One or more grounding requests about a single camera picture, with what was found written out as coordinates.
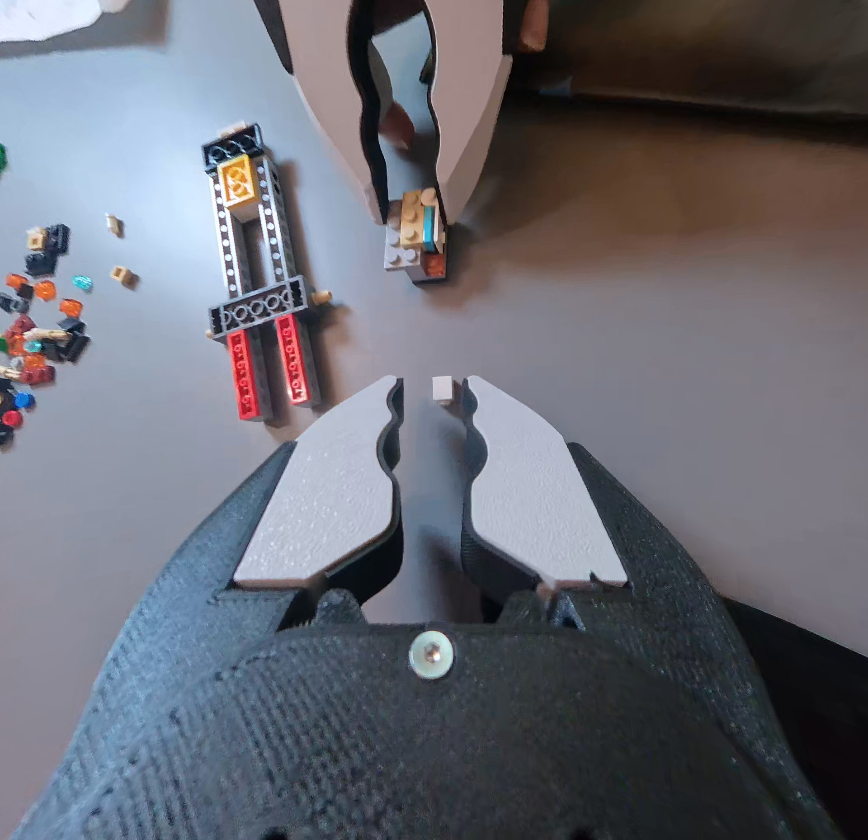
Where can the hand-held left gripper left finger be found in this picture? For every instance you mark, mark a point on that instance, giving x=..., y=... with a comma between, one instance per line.
x=325, y=501

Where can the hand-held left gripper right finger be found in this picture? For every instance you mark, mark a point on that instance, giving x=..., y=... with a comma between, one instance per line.
x=542, y=501

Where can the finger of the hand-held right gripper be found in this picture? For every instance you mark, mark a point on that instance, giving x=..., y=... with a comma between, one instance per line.
x=471, y=74
x=319, y=74

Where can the dark cloth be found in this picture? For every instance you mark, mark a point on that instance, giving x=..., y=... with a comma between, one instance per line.
x=814, y=718

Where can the person's right hand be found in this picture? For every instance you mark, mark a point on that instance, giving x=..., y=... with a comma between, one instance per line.
x=534, y=23

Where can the teal round lego stud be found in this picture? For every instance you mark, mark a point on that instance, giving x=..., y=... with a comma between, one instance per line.
x=82, y=283

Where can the scatter of small colourful pieces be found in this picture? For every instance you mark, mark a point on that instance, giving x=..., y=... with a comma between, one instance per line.
x=41, y=345

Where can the tiny grey single-stud brick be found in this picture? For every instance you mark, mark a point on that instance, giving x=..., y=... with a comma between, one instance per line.
x=441, y=389

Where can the tan square lego tile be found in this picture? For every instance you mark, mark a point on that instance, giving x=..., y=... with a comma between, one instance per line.
x=123, y=276

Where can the small white lego piece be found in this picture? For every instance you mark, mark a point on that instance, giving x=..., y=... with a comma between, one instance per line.
x=114, y=224

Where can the grey red lego beam frame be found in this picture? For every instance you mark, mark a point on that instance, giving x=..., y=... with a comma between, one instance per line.
x=261, y=270

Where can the small tan grey lego assembly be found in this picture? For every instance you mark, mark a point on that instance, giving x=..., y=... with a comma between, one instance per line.
x=417, y=236

